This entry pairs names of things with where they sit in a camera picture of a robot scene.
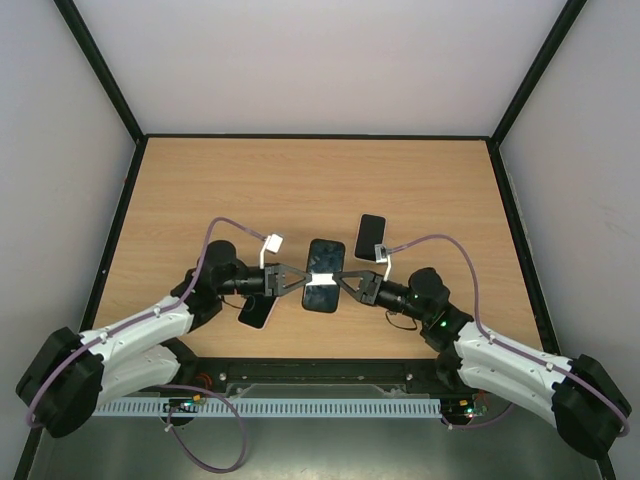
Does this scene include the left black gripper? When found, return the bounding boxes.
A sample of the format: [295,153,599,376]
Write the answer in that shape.
[217,262,312,299]

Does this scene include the black smartphone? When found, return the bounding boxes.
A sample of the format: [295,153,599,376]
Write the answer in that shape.
[237,297,276,329]

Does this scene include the pink phone case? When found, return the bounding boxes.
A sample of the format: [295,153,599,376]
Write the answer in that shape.
[236,297,279,331]

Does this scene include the black phone case with cutout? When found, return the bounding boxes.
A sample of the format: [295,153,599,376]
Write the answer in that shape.
[300,238,348,314]

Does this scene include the beige phone case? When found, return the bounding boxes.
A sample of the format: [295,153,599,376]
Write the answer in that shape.
[353,213,390,262]

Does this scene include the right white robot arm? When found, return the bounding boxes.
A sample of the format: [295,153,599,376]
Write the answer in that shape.
[333,267,631,460]

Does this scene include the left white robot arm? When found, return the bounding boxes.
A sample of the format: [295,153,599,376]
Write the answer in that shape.
[16,240,311,438]

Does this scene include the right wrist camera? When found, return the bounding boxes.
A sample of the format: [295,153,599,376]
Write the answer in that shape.
[374,244,392,281]

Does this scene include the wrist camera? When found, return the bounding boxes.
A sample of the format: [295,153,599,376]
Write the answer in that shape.
[374,244,392,281]
[259,233,284,269]

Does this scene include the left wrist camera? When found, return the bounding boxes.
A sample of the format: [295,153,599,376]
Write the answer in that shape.
[259,233,284,269]

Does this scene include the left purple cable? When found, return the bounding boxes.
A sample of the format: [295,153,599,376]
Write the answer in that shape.
[25,217,249,474]

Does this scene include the purple cable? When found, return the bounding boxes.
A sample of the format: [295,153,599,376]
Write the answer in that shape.
[389,234,632,436]
[25,217,249,474]

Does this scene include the black metal frame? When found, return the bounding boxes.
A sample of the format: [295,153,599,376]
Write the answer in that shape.
[12,0,617,480]

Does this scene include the white slotted cable duct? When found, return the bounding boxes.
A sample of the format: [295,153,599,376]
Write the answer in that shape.
[94,397,441,419]

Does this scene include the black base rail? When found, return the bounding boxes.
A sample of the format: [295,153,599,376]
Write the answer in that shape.
[49,352,496,396]

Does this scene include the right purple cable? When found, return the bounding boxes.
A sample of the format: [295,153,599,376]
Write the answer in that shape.
[389,234,632,436]

